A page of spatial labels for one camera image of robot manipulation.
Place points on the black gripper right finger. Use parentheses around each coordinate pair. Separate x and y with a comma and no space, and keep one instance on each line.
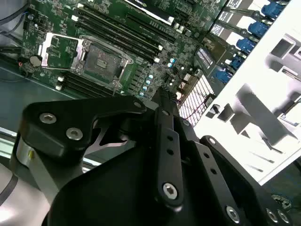
(219,188)

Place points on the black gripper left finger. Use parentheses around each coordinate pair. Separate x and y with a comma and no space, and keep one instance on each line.
(47,131)

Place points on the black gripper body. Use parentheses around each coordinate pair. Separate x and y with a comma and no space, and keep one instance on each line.
(105,193)

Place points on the metal socket cover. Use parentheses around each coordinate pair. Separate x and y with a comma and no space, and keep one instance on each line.
(45,58)

